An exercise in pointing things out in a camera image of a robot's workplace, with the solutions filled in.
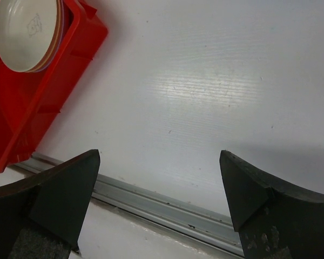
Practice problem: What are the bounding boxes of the lilac plate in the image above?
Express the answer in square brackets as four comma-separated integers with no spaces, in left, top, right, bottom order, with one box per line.
[33,0,65,73]

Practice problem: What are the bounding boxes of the aluminium front rail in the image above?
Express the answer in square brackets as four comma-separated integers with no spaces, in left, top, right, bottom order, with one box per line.
[13,152,245,258]

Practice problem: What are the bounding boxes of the red plastic bin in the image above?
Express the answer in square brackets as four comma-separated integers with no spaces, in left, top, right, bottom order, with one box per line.
[0,1,108,173]

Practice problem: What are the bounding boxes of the cream plate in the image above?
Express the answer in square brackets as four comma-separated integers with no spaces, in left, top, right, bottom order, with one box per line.
[0,1,64,72]

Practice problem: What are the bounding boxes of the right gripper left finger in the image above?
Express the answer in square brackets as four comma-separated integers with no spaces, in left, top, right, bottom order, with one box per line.
[0,149,100,258]

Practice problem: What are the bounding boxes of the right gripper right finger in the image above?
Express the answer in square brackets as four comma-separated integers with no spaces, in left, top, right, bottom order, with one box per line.
[219,151,324,258]

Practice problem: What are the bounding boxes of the orange plate front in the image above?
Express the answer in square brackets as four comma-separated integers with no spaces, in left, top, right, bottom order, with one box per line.
[29,0,63,73]

